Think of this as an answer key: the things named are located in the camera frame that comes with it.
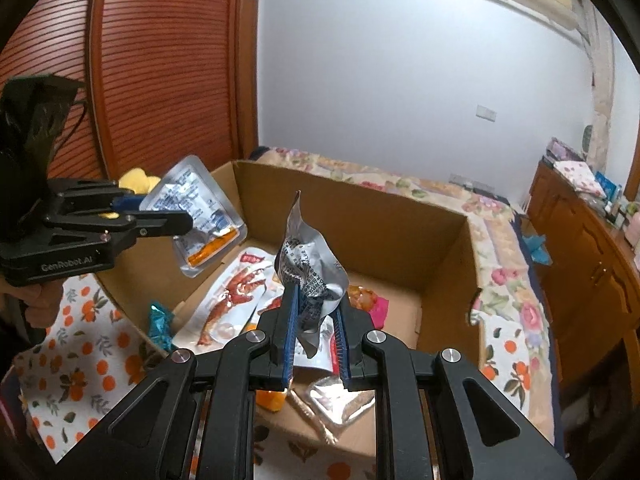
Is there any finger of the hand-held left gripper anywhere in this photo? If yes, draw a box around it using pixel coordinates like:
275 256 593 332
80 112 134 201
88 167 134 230
46 209 194 249
50 177 152 217

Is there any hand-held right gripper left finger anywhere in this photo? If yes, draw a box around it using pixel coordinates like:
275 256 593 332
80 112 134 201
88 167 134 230
52 282 303 480

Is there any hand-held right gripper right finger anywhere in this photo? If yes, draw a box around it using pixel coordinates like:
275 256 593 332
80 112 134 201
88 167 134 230
332 305 576 480

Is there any silver packet with orange window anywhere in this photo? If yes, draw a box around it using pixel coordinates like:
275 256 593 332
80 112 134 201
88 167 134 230
139 155 248 280

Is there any silver snack packet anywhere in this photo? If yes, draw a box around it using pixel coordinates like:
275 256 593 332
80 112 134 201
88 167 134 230
274 190 348 358

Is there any cardboard box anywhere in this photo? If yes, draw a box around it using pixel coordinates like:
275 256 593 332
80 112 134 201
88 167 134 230
95 159 483 466

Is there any person's left hand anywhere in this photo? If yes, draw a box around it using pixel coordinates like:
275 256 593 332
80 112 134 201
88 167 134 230
22 280 66 332

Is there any white red snack packet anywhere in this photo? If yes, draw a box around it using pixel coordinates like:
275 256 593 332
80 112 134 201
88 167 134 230
295 319 337 372

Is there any yellow plush toy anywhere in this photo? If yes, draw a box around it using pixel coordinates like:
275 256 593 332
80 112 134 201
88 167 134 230
100 169 162 221

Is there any pink snack packet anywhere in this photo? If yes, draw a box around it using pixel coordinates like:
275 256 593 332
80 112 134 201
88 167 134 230
367 297 390 331

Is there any orange jelly snack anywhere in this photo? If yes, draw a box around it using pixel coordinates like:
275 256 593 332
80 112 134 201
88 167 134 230
347 285 376 312

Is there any tan foil snack packet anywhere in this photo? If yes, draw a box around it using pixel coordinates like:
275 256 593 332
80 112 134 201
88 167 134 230
287 375 376 446

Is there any orange snack packet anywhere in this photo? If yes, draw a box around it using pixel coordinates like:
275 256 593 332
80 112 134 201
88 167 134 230
255 390 288 412

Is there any white chicken foot snack packet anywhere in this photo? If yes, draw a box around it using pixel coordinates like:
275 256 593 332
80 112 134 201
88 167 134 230
172 247 286 351

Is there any teal candy packet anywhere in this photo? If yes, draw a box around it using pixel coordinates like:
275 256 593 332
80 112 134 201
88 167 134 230
148 301 176 351

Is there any wooden slatted wardrobe door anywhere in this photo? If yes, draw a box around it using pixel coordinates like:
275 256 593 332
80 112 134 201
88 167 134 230
0 0 261 181

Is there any orange fruit print cloth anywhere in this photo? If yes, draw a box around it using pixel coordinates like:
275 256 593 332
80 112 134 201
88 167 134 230
10 272 546 480

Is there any blue cloth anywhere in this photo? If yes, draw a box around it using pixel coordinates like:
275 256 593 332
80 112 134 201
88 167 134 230
520 232 553 266

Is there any wooden cabinet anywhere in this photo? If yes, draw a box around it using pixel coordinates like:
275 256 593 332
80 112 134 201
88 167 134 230
527 160 640 386

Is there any folded floral cloth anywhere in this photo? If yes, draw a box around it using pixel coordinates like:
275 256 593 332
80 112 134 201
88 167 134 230
552 159 606 195

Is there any purple patterned bag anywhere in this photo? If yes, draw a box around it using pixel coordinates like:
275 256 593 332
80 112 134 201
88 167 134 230
545 137 576 163

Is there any blue box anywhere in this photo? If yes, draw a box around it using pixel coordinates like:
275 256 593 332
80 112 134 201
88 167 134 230
595 172 623 201

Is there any beige curtain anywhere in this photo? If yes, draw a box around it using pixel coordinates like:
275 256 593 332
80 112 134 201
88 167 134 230
575 0 616 171

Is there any wall outlet row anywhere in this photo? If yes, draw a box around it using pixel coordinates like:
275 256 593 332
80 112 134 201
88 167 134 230
449 174 496 193

